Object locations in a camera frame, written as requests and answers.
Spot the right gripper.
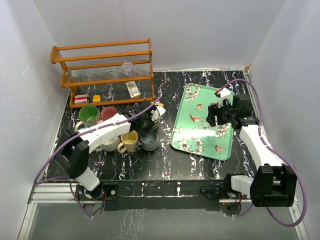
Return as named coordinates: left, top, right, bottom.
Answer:
left=206, top=98, right=237, bottom=127

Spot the grey mug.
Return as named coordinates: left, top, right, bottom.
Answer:
left=134, top=130, right=160, bottom=152

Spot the yellow mug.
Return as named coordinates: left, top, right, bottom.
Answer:
left=117, top=130, right=139, bottom=154

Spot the green floral tray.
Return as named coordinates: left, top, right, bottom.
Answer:
left=170, top=83, right=234, bottom=161

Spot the white beige mug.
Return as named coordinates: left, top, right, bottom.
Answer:
left=95, top=136, right=121, bottom=152

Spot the maroon mug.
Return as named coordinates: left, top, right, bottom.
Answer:
left=97, top=106, right=118, bottom=124

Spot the green mug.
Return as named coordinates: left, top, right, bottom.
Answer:
left=74, top=105, right=101, bottom=131

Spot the wooden shelf rack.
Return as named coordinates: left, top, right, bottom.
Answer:
left=50, top=38, right=156, bottom=109

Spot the tan brown mug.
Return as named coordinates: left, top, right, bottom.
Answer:
left=151, top=119, right=160, bottom=130

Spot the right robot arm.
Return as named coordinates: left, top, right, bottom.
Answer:
left=206, top=92, right=297, bottom=207

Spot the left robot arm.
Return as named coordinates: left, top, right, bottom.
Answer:
left=53, top=100, right=160, bottom=200

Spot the clear plastic cup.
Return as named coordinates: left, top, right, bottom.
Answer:
left=122, top=62, right=134, bottom=78

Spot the white green small box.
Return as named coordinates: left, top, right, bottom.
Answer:
left=125, top=81, right=141, bottom=99

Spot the yellow small block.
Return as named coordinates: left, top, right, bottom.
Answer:
left=92, top=94, right=101, bottom=103

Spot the red white small box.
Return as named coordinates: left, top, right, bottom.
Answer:
left=74, top=94, right=89, bottom=104

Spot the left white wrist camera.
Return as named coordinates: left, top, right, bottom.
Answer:
left=150, top=105, right=166, bottom=124

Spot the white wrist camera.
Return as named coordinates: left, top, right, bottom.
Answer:
left=215, top=87, right=233, bottom=108
left=150, top=105, right=166, bottom=124

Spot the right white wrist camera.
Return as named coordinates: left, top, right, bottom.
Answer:
left=215, top=87, right=233, bottom=108

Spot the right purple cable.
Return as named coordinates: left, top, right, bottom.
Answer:
left=216, top=79, right=308, bottom=227

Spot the purple cable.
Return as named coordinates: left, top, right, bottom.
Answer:
left=216, top=79, right=308, bottom=227
left=33, top=94, right=163, bottom=221

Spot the black front base frame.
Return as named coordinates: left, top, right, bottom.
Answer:
left=74, top=178, right=253, bottom=213

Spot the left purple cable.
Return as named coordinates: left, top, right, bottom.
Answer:
left=33, top=94, right=163, bottom=221

